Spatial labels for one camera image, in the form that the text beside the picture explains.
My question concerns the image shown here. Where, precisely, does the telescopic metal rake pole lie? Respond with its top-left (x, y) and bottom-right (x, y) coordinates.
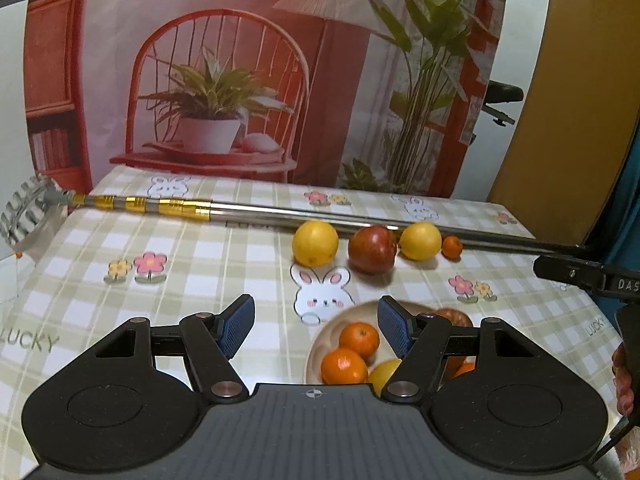
top-left (0, 173), bottom-right (586, 256)

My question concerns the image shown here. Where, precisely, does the large yellow lemon left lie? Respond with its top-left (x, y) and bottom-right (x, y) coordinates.
top-left (292, 220), bottom-right (340, 268)

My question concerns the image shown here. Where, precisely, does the green yellow apple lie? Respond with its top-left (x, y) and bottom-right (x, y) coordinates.
top-left (368, 359), bottom-right (401, 396)

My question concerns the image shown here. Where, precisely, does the small tangerine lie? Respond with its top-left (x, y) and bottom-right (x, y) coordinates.
top-left (440, 235), bottom-right (463, 261)

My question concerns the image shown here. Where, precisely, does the yellow brown board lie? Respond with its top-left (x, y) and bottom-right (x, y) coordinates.
top-left (489, 0), bottom-right (639, 244)

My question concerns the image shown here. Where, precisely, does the black stand behind backdrop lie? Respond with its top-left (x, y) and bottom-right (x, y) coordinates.
top-left (480, 80), bottom-right (525, 128)

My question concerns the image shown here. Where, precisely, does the beige ceramic plate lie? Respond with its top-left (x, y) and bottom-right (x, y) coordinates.
top-left (304, 299), bottom-right (482, 399)

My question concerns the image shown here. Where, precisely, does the person's hand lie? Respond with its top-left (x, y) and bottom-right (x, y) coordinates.
top-left (612, 344), bottom-right (634, 416)

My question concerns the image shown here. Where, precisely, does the yellow lemon right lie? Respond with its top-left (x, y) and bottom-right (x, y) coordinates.
top-left (398, 222), bottom-right (442, 261)

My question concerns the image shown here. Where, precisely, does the small green fruit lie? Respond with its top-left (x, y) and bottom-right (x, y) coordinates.
top-left (442, 356), bottom-right (475, 382)

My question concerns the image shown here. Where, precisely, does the orange tangerine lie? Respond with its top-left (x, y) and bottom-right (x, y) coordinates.
top-left (320, 348), bottom-right (369, 385)

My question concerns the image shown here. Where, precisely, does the printed room backdrop cloth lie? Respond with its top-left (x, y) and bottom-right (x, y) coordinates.
top-left (24, 0), bottom-right (506, 197)

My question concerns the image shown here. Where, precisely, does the checkered bunny tablecloth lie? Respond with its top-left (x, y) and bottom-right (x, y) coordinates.
top-left (1, 166), bottom-right (620, 479)

